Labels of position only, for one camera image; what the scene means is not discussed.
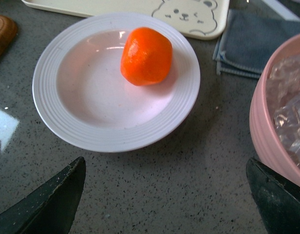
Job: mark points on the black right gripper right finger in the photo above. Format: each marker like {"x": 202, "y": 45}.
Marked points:
{"x": 277, "y": 198}

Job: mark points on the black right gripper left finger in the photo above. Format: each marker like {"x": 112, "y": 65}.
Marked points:
{"x": 51, "y": 208}

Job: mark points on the white ridged plate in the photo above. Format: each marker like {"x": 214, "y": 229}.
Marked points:
{"x": 82, "y": 97}

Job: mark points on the orange fruit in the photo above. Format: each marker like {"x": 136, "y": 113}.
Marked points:
{"x": 146, "y": 58}

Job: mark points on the pink bowl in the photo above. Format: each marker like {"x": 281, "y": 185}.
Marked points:
{"x": 265, "y": 140}

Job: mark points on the grey folded cloth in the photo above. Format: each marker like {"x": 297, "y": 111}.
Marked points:
{"x": 248, "y": 41}

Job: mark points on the brown wooden board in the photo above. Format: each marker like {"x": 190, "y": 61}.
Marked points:
{"x": 8, "y": 30}

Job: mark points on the cream bear tray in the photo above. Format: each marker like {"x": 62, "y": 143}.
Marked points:
{"x": 198, "y": 19}

